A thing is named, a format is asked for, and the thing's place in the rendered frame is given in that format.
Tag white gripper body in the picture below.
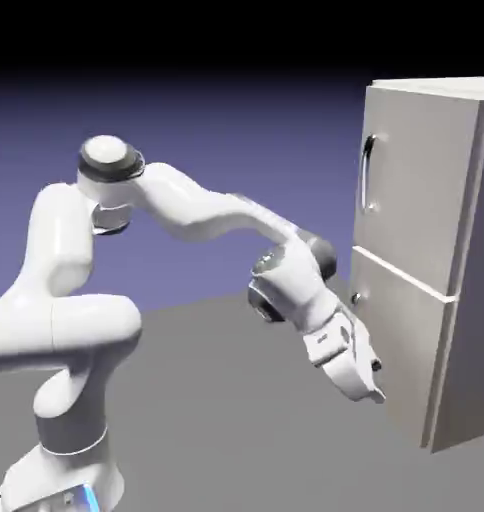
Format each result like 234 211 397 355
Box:
320 316 384 402

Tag short grey cabinet door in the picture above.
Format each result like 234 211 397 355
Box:
346 246 462 450

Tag light grey cabinet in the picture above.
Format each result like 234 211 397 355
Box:
346 75 484 456

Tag tall grey cabinet door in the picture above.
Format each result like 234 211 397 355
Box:
350 78 484 302

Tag long silver curved handle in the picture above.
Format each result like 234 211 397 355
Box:
359 134 379 214

